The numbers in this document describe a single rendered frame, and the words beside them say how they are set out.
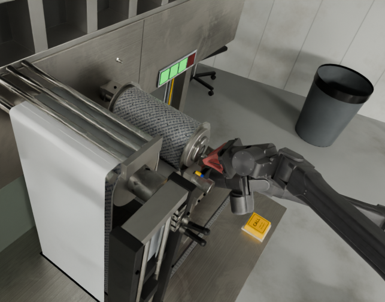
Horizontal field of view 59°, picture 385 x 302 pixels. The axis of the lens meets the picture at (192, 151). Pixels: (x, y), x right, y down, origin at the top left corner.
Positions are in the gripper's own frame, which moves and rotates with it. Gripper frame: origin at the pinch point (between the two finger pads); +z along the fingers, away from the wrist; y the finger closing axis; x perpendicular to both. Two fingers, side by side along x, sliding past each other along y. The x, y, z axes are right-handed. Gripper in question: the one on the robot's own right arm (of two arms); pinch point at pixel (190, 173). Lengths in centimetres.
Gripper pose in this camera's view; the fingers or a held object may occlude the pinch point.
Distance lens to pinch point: 109.8
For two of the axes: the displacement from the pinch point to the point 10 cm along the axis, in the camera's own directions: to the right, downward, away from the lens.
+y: 5.4, -5.1, 6.7
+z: -8.1, -0.8, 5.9
